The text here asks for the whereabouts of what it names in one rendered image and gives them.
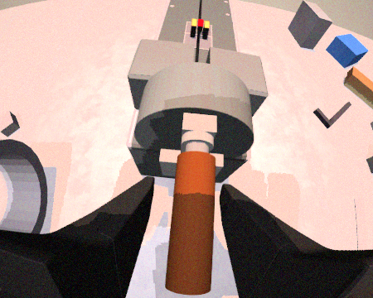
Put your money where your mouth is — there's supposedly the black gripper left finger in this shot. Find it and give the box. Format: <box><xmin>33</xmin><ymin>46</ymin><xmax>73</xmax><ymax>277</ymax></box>
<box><xmin>0</xmin><ymin>176</ymin><xmax>154</xmax><ymax>298</ymax></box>

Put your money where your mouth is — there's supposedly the orange rectangular block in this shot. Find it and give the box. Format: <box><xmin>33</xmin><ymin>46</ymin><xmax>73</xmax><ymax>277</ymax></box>
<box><xmin>343</xmin><ymin>67</ymin><xmax>373</xmax><ymax>108</ymax></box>

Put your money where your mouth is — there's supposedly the blue rectangular block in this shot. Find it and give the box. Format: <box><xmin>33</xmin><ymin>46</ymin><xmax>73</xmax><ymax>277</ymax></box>
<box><xmin>326</xmin><ymin>33</ymin><xmax>369</xmax><ymax>69</ymax></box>

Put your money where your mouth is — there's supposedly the dark brown l-shaped bar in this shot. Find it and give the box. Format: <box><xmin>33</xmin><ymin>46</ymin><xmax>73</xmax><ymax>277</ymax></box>
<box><xmin>313</xmin><ymin>102</ymin><xmax>351</xmax><ymax>129</ymax></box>

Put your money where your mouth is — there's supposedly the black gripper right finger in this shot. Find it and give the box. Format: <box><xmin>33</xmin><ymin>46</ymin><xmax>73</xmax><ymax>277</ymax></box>
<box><xmin>219</xmin><ymin>183</ymin><xmax>373</xmax><ymax>298</ymax></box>

